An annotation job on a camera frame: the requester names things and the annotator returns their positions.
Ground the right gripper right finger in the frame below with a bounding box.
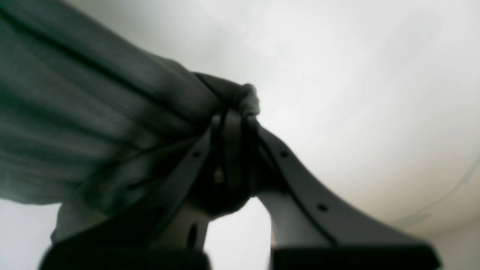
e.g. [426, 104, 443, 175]
[244, 116, 442, 270]

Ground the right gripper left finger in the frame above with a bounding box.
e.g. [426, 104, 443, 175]
[40, 109, 242, 270]

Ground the dark grey t-shirt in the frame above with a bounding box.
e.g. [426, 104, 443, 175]
[0, 0, 260, 242]

